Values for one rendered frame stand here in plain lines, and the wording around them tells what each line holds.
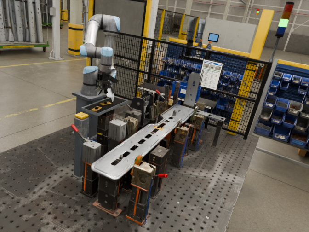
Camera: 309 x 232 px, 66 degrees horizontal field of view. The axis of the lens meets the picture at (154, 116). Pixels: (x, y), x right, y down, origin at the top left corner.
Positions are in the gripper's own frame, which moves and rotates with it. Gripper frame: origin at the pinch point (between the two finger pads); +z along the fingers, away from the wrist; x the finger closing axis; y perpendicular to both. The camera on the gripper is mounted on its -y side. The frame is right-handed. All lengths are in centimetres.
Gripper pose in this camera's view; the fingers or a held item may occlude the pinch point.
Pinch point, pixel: (105, 98)
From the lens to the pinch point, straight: 174.5
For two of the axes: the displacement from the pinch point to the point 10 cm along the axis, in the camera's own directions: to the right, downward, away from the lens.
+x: 8.0, 3.4, -5.0
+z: -1.5, 9.1, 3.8
